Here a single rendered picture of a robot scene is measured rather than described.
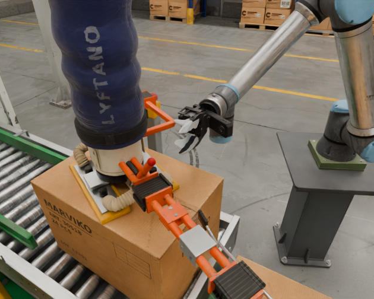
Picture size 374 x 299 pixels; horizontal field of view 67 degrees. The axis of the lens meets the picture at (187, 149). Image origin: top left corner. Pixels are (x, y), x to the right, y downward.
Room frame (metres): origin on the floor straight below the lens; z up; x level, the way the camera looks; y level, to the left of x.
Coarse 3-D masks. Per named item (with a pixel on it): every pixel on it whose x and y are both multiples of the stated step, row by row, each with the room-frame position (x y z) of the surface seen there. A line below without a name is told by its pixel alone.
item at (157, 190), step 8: (144, 176) 0.62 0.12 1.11; (152, 176) 0.63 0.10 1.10; (160, 176) 0.63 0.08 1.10; (136, 184) 0.60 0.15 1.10; (144, 184) 0.60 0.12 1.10; (152, 184) 0.60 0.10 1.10; (160, 184) 0.60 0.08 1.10; (168, 184) 0.60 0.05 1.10; (136, 192) 0.56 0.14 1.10; (144, 192) 0.57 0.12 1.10; (152, 192) 0.57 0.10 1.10; (160, 192) 0.56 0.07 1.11; (168, 192) 0.57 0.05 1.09; (136, 200) 0.57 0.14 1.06; (144, 200) 0.54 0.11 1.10; (152, 200) 0.54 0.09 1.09; (160, 200) 0.56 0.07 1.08; (144, 208) 0.54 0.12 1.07; (152, 208) 0.54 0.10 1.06
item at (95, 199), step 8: (88, 160) 0.88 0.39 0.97; (72, 168) 0.83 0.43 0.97; (80, 168) 0.82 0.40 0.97; (88, 168) 0.79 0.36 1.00; (80, 176) 0.78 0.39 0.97; (80, 184) 0.74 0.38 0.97; (112, 184) 0.74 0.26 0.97; (88, 192) 0.70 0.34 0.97; (96, 192) 0.70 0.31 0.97; (104, 192) 0.67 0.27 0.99; (112, 192) 0.70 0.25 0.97; (88, 200) 0.67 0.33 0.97; (96, 200) 0.66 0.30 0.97; (96, 208) 0.63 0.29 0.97; (104, 208) 0.62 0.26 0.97; (128, 208) 0.63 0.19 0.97; (104, 216) 0.60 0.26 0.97; (112, 216) 0.60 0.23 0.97; (120, 216) 0.61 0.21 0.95
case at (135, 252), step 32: (64, 160) 0.91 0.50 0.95; (160, 160) 0.91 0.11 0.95; (64, 192) 0.72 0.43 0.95; (192, 192) 0.72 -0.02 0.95; (64, 224) 0.71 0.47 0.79; (96, 224) 0.60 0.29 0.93; (128, 224) 0.58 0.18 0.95; (160, 224) 0.58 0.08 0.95; (96, 256) 0.63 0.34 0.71; (128, 256) 0.53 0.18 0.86; (160, 256) 0.47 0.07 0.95; (128, 288) 0.55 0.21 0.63; (160, 288) 0.47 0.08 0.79
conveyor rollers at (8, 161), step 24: (0, 144) 1.66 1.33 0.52; (0, 168) 1.38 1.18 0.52; (24, 168) 1.35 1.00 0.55; (48, 168) 1.37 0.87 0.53; (0, 192) 1.14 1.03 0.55; (24, 192) 1.14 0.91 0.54; (24, 216) 0.97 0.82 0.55; (0, 240) 0.83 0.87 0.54; (48, 240) 0.84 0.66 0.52; (192, 288) 0.60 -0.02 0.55
